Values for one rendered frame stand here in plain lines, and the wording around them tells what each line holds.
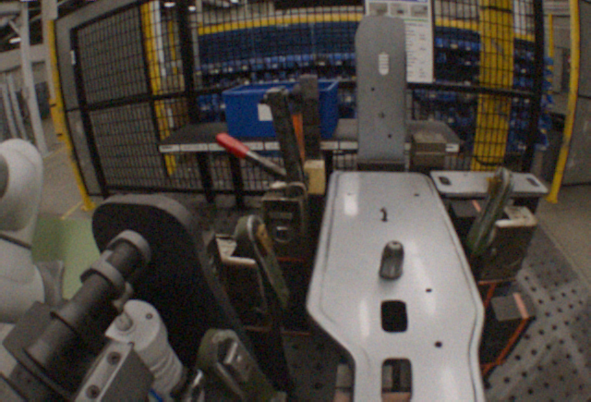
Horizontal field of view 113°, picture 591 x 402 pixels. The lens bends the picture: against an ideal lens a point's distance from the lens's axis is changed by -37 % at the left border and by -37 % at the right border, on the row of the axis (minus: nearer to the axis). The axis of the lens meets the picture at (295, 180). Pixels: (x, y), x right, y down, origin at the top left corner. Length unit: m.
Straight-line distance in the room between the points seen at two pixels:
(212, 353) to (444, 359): 0.23
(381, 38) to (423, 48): 0.32
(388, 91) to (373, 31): 0.14
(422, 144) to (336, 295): 0.45
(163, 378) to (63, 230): 0.58
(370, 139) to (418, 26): 0.43
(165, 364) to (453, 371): 0.27
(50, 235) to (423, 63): 1.15
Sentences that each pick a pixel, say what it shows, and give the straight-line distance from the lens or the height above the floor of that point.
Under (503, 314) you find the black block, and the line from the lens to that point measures 0.42.
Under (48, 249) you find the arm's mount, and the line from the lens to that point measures 0.84.
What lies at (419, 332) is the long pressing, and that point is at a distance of 0.36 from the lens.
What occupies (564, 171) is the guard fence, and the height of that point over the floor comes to 0.31.
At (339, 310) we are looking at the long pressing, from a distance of 0.37.
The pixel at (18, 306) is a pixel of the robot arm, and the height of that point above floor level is 0.93.
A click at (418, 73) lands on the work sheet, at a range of 1.01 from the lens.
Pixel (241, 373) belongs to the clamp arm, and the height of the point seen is 1.08.
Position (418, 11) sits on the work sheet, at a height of 1.38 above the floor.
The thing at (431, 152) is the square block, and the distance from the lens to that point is 0.74.
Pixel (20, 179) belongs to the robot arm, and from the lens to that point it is 0.64.
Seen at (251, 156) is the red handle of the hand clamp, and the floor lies 1.11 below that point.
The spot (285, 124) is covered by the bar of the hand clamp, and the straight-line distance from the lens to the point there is 0.44.
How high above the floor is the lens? 1.28
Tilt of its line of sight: 25 degrees down
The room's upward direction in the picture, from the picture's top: 4 degrees counter-clockwise
